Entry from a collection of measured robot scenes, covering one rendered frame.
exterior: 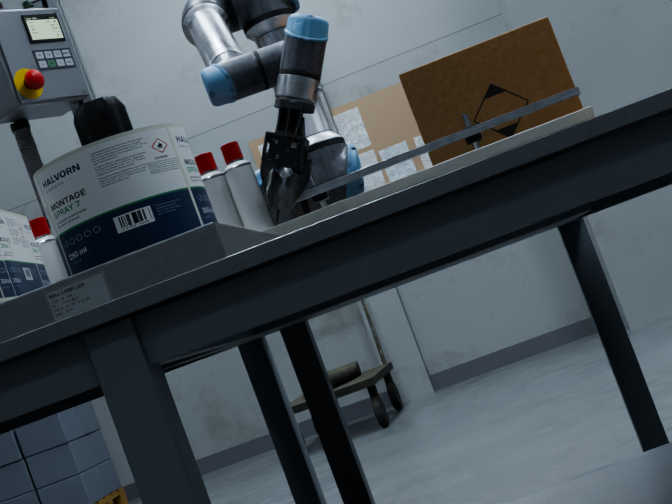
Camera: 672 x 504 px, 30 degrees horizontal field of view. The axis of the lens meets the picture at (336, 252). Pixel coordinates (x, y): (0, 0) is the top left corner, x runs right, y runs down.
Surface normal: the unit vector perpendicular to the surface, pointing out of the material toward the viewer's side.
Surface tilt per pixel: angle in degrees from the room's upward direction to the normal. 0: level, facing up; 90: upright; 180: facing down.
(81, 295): 90
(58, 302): 90
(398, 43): 90
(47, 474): 90
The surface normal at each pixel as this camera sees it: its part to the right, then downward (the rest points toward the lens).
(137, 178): 0.31, -0.17
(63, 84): 0.70, -0.30
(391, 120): -0.14, 0.00
